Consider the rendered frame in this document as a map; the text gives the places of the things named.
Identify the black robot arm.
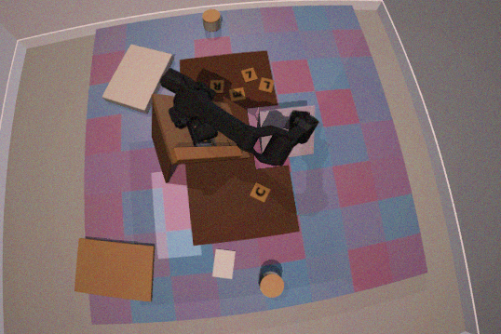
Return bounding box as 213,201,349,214
160,68,319,167

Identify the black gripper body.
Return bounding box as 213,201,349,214
195,116,218,142

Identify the grey canister with orange lid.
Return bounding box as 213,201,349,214
259,272,284,298
203,9,221,33

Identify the beige flat box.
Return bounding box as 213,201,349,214
102,45,173,114

